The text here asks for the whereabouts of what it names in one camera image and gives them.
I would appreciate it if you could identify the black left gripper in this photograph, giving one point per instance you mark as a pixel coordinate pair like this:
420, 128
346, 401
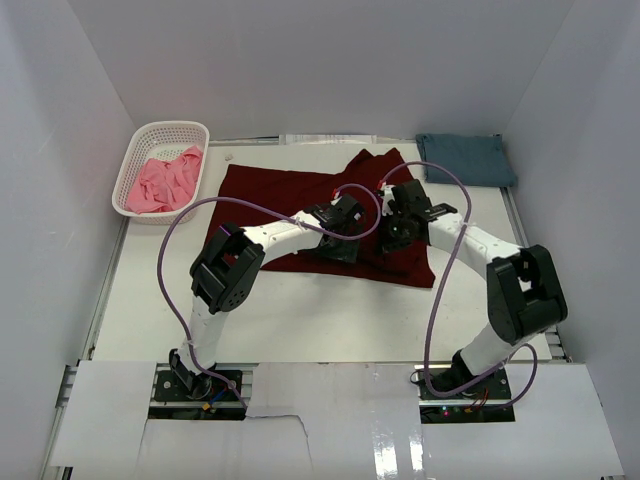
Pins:
346, 252

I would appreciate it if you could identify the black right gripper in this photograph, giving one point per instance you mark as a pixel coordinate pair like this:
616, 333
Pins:
385, 240

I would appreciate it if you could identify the dark red t shirt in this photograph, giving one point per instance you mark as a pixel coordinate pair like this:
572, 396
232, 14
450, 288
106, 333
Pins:
288, 192

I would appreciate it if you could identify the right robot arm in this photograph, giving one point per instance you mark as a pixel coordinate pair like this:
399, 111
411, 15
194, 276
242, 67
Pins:
451, 232

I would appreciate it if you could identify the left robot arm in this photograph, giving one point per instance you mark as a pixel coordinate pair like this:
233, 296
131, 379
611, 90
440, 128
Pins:
225, 270

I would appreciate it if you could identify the folded teal t shirt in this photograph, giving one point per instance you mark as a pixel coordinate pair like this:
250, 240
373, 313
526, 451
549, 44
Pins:
475, 160

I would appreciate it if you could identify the white paper sheet front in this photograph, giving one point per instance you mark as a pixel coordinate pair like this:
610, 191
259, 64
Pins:
333, 421

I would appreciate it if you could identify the pink t shirt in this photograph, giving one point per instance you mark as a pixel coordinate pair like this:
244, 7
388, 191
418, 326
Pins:
165, 186

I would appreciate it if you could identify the white plastic basket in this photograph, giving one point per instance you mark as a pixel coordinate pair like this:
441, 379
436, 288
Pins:
165, 141

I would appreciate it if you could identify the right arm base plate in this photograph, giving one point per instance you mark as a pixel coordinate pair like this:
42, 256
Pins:
479, 404

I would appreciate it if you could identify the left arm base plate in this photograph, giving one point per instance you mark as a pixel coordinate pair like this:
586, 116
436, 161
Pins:
212, 401

